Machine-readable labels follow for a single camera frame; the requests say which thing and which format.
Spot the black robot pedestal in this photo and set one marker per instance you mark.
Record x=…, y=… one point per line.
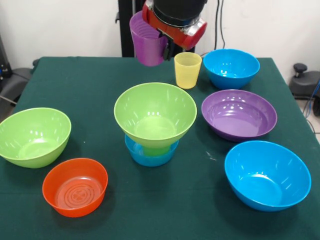
x=125, y=37

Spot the small orange plastic bowl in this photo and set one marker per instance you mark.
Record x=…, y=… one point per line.
x=75, y=205

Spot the green plastic cup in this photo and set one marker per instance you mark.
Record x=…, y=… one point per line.
x=155, y=151

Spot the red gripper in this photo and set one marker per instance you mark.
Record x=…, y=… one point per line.
x=185, y=37

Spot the dark green tablecloth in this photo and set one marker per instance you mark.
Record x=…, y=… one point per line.
x=175, y=220

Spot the purple plastic cup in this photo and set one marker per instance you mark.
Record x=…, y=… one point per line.
x=147, y=50

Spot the yellow plastic cup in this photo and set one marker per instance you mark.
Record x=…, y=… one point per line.
x=186, y=75

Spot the small blue plastic bowl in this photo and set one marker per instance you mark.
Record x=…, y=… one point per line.
x=150, y=161

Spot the grey wheeled base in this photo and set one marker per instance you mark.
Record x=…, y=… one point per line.
x=15, y=85

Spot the green plastic bowl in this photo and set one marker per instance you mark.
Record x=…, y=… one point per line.
x=140, y=112
x=32, y=147

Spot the grey base with black knob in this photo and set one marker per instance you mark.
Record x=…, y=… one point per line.
x=307, y=85

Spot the black equipment casing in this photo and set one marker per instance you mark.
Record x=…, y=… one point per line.
x=3, y=70

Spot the purple plastic bowl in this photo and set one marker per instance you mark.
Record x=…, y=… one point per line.
x=237, y=120

